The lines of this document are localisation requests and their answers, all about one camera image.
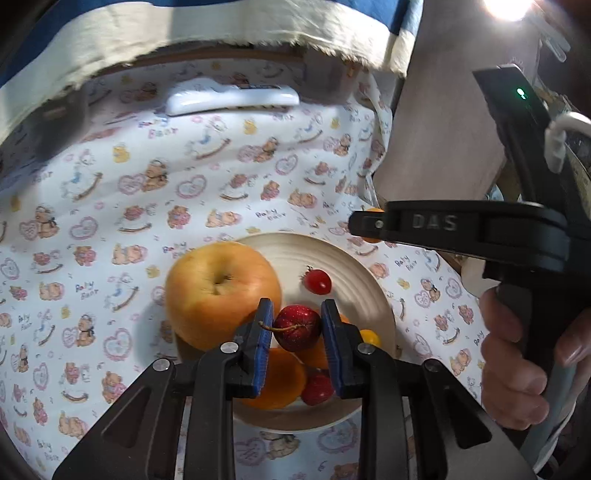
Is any white flat device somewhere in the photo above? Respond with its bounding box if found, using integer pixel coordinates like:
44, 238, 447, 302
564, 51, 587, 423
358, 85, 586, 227
165, 78, 301, 116

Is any large yellow apple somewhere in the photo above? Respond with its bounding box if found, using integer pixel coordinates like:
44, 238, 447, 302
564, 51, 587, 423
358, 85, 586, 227
165, 242, 282, 352

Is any person's right hand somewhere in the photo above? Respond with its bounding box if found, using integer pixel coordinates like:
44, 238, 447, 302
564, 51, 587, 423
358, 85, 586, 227
479, 290, 591, 431

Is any striped cloth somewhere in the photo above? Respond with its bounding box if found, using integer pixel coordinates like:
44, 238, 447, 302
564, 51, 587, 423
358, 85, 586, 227
0, 0, 423, 144

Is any orange mandarin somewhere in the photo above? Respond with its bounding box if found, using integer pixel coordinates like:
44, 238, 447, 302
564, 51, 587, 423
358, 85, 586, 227
293, 313, 352, 370
240, 347, 308, 411

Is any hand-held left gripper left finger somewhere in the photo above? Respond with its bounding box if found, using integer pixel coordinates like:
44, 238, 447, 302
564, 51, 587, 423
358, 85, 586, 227
52, 298, 274, 480

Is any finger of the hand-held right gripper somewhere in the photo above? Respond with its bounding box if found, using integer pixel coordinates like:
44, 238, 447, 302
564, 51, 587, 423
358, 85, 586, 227
348, 200, 570, 274

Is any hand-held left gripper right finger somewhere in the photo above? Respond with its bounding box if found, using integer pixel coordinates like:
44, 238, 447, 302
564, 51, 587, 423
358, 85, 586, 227
321, 299, 539, 480

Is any wooden board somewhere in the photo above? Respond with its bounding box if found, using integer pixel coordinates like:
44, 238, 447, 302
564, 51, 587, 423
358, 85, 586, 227
373, 0, 546, 278

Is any bright lamp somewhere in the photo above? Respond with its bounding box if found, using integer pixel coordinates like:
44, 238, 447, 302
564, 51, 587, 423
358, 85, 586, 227
482, 0, 571, 61

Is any small red fruit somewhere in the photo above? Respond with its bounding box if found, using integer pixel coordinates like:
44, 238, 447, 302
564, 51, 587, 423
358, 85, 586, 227
301, 371, 335, 406

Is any red cherry tomato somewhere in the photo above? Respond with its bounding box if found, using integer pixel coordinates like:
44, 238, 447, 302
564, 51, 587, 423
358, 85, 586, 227
301, 265, 332, 295

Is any cream plate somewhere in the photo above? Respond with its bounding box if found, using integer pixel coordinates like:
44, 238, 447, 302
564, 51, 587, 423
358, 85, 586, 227
173, 232, 397, 433

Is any white cable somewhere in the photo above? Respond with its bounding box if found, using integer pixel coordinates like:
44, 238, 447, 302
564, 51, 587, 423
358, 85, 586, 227
544, 113, 591, 174

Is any red cherry with stem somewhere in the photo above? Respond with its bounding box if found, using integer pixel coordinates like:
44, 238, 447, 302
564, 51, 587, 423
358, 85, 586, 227
259, 305, 322, 353

